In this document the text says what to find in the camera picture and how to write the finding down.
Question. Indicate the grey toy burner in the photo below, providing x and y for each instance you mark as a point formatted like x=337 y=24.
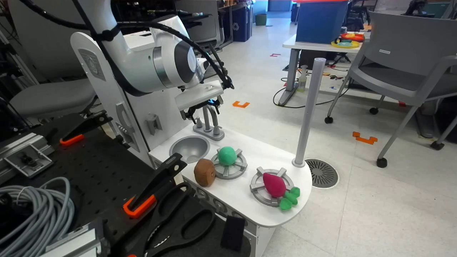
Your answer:
x=259 y=189
x=228 y=171

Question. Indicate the clear spray bottle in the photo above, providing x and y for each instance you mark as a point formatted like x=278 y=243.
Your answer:
x=302 y=80

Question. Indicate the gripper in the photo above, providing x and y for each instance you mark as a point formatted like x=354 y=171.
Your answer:
x=204 y=103

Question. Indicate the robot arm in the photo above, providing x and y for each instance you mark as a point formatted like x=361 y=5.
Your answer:
x=139 y=67

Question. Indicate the grey toy tap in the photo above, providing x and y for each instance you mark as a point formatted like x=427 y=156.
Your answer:
x=210 y=130

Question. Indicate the blue bin with red lid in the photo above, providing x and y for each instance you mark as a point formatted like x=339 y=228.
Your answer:
x=319 y=21

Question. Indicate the grey toy sink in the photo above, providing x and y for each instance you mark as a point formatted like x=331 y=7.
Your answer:
x=190 y=148

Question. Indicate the grey office chair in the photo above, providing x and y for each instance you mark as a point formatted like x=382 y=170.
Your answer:
x=50 y=96

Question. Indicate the orange floor marker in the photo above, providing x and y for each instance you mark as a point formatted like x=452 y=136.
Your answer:
x=240 y=104
x=364 y=139

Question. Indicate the stove knob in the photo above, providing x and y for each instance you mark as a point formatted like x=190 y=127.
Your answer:
x=238 y=216
x=219 y=206
x=202 y=194

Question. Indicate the yellow toy plate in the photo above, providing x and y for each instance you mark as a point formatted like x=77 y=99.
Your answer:
x=345 y=44

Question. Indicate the aluminium bracket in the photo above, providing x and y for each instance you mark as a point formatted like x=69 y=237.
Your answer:
x=26 y=157

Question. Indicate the pink toy radish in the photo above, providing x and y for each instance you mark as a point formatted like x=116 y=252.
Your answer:
x=274 y=185

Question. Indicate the orange toy plate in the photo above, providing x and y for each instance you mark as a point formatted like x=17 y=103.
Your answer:
x=353 y=36

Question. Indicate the white toy kitchen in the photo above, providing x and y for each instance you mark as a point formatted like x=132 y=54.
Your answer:
x=239 y=185

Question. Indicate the green toy ball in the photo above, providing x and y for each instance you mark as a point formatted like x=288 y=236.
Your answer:
x=227 y=156

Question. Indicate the round floor vent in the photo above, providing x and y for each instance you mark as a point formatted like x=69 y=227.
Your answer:
x=323 y=173

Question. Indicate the green waste bin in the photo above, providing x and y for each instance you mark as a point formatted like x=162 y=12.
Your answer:
x=261 y=19

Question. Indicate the black clamp with orange tip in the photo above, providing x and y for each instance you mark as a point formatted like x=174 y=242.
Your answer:
x=85 y=126
x=153 y=187

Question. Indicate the black scissors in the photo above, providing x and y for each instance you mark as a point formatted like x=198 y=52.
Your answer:
x=185 y=214

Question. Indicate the black foam block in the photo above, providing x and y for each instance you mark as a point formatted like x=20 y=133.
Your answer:
x=232 y=233

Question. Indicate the grey chair on castors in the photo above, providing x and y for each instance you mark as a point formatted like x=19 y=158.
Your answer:
x=400 y=64

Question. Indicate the white table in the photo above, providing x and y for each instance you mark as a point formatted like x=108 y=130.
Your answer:
x=314 y=46

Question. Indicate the blue recycling bin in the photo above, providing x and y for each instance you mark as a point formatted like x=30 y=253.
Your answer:
x=241 y=23

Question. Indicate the brown toy kiwi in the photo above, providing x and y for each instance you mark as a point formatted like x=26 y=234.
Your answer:
x=204 y=172

